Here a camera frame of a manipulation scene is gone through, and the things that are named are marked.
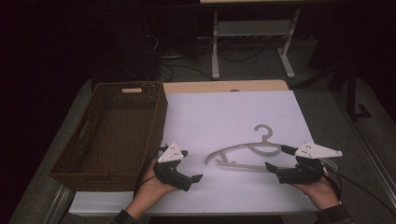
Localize brown wicker basket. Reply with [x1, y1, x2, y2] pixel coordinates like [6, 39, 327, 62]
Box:
[48, 81, 169, 192]

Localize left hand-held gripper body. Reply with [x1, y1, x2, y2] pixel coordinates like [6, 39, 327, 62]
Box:
[152, 142, 192, 192]

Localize white metal desk frame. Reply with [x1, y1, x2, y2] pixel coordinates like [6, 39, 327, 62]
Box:
[210, 8, 302, 80]

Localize white table mat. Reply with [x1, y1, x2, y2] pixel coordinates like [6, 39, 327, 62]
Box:
[68, 90, 319, 217]

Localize person's right hand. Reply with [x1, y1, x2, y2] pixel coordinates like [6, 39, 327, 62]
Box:
[291, 173, 341, 212]

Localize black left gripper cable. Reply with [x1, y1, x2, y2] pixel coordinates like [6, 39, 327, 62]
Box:
[133, 145, 170, 200]

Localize black floor cables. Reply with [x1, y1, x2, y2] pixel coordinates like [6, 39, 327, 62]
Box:
[157, 46, 269, 82]

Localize grey plastic clothes hanger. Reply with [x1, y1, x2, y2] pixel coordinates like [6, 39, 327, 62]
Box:
[205, 123, 301, 173]

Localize black metal stand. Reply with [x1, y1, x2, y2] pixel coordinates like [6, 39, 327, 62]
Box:
[344, 60, 374, 121]

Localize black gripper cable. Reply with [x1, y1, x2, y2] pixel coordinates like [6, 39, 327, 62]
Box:
[322, 169, 396, 217]
[133, 145, 170, 200]

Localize metal frame rail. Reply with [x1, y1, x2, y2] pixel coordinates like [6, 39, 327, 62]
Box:
[42, 184, 77, 224]
[331, 92, 396, 202]

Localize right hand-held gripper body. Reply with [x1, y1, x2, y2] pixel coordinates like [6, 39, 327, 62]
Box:
[275, 142, 344, 185]

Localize translucent cable loop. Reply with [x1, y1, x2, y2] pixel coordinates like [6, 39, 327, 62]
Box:
[320, 158, 339, 173]

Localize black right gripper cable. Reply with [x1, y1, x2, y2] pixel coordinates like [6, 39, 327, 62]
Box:
[322, 169, 396, 217]

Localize person's left hand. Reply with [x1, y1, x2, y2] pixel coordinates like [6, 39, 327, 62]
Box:
[125, 158, 179, 217]

